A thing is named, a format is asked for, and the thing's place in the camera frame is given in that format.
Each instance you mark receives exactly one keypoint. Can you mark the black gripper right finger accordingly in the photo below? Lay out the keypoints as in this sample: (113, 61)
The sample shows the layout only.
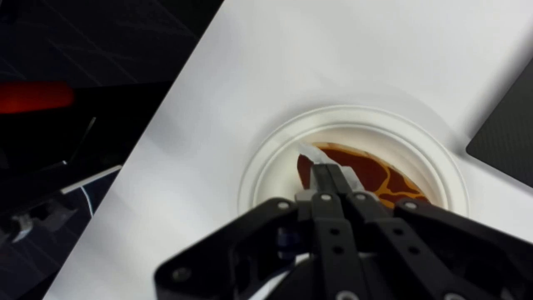
(421, 251)

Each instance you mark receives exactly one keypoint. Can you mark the black laptop blue screen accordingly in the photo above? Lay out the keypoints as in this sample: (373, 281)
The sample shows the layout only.
(508, 139)

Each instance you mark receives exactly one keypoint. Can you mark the white tissue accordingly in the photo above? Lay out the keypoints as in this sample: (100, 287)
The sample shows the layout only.
(349, 177)

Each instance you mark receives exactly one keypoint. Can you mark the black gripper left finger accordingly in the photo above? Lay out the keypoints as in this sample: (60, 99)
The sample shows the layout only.
(266, 251)

